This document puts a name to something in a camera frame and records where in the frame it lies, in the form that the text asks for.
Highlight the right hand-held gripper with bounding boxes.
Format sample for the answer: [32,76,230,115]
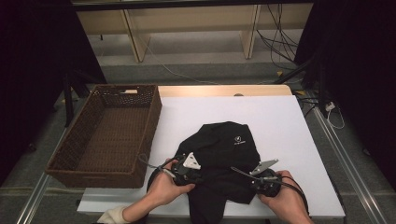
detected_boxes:
[248,158,283,198]

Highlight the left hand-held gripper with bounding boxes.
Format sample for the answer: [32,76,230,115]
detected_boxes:
[170,151,204,187]

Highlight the black pants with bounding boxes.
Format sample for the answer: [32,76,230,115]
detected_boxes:
[174,120,262,224]

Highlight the brown wicker basket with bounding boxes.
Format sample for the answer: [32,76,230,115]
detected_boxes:
[45,83,163,189]

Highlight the person's right hand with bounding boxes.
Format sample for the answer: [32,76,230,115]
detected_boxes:
[257,170,314,224]

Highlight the person's left hand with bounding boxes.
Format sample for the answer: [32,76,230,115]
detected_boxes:
[146,161,196,208]

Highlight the white table mat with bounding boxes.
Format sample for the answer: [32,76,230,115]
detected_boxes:
[77,95,346,218]

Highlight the black stand leg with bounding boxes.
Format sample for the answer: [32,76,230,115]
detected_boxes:
[274,55,316,85]

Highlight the black tripod stand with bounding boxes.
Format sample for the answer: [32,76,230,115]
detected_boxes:
[62,69,92,127]

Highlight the black curtain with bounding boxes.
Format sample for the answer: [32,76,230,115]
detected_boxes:
[0,0,106,188]
[293,0,396,190]

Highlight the left hand-held gripper cable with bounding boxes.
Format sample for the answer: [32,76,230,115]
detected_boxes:
[137,153,185,194]

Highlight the metal floor rail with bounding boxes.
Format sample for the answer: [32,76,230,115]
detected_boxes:
[15,172,52,224]
[312,105,389,224]

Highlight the black floor cables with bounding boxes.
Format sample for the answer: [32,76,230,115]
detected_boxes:
[295,92,325,118]

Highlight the thin white floor cable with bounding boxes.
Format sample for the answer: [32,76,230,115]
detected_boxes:
[139,34,219,86]

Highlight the white adapter cable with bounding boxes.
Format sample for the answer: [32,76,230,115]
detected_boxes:
[326,108,346,130]

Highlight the light wooden desk frame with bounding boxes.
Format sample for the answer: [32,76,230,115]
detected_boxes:
[76,3,314,63]

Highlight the bundle of black cables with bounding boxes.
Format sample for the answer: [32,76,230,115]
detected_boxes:
[256,3,300,63]

